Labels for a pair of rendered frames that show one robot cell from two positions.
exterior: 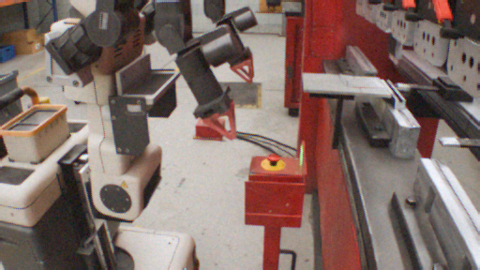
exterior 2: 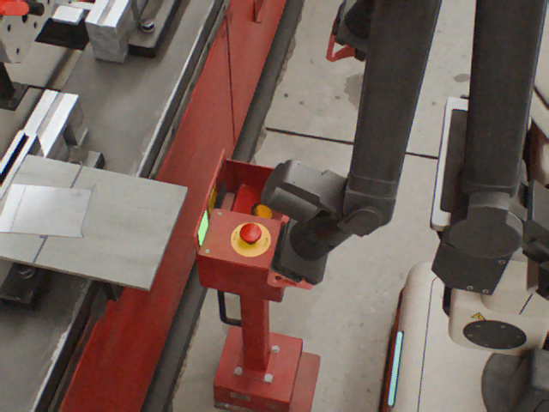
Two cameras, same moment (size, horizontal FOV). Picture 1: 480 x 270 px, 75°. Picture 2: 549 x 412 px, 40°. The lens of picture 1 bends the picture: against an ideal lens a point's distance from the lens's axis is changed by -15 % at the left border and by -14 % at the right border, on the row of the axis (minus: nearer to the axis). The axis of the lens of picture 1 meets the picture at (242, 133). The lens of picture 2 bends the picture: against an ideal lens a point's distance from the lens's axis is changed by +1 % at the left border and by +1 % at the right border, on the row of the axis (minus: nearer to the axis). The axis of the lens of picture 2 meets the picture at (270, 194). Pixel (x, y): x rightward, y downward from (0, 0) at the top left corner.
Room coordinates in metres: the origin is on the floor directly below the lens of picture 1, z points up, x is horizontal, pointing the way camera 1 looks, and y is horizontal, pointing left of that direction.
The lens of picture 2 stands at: (1.66, 0.03, 1.94)
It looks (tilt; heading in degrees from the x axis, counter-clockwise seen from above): 55 degrees down; 186
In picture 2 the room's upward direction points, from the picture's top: straight up
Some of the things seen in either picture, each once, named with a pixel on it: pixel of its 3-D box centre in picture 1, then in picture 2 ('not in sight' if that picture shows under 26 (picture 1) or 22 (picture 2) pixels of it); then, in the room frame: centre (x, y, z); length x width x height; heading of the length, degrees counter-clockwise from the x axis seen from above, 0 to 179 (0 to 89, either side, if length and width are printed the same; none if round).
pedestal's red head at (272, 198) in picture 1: (275, 181); (251, 226); (0.90, -0.10, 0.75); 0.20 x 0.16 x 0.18; 173
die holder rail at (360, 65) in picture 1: (359, 66); not in sight; (1.60, -0.54, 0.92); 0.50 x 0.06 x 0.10; 172
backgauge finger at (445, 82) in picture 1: (432, 86); not in sight; (1.04, -0.62, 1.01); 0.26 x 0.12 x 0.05; 82
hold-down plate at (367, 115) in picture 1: (370, 121); (55, 223); (1.02, -0.40, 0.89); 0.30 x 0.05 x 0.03; 172
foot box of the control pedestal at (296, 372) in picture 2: not in sight; (268, 372); (0.90, -0.07, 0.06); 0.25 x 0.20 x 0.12; 83
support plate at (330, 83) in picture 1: (344, 83); (85, 219); (1.07, -0.32, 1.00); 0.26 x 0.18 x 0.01; 82
